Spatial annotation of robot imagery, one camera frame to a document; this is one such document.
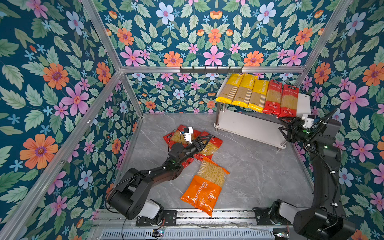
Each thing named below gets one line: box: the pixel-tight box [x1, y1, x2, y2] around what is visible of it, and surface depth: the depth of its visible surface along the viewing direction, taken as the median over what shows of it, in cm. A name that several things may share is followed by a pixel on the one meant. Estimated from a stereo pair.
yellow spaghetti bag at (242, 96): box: [231, 74, 258, 108], surface depth 82 cm
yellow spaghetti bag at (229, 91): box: [215, 73, 244, 104], surface depth 84 cm
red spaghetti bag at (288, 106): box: [278, 84, 300, 118], surface depth 77 cm
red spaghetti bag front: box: [263, 80, 283, 117], surface depth 78 cm
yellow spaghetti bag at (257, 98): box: [247, 79, 270, 113], surface depth 80 cm
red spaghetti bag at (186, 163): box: [181, 157, 194, 169], surface depth 95 cm
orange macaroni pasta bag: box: [180, 156, 230, 217], surface depth 83 cm
